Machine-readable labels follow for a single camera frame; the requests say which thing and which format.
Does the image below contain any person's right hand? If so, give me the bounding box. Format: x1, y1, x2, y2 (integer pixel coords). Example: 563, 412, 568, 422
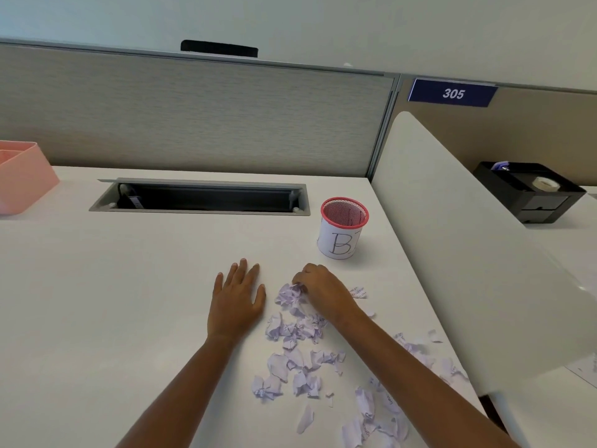
292, 263, 363, 323

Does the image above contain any person's left hand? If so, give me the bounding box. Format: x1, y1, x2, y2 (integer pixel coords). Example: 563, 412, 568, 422
207, 259, 267, 341

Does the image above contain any blue door number sign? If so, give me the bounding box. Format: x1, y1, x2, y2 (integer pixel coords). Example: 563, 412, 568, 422
408, 78, 499, 109

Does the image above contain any beige fabric cubicle partition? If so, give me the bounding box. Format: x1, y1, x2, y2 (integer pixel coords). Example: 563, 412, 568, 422
391, 74, 597, 187

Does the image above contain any pink mesh pen cup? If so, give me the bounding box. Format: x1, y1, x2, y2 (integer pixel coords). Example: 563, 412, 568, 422
317, 197, 369, 261

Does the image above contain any person's right forearm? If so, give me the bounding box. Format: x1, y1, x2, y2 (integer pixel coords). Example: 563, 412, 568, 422
332, 309, 519, 448

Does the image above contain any pile of torn paper scraps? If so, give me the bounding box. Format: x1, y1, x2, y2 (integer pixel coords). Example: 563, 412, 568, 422
251, 285, 471, 448

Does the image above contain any grey fabric cubicle partition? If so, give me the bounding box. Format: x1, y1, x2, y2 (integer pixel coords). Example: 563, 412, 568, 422
0, 38, 402, 179

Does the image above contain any grey desk cable tray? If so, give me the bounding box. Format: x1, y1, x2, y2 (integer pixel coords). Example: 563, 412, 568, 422
89, 177, 312, 217

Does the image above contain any white desk divider panel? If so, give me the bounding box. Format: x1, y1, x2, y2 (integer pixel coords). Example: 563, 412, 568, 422
370, 111, 597, 397

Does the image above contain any pink plastic storage bin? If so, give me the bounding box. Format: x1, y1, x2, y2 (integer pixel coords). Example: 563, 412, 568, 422
0, 141, 61, 216

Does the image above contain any white paper ball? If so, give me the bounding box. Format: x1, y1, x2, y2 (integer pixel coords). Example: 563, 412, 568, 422
275, 283, 309, 309

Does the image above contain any person's left forearm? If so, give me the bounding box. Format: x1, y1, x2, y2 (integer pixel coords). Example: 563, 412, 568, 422
116, 335, 237, 448

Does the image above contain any black object behind partition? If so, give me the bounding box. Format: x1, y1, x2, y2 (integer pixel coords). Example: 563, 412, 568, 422
180, 40, 259, 58

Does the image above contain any black desk organizer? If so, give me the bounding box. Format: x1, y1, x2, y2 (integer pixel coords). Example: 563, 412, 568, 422
473, 161, 587, 225

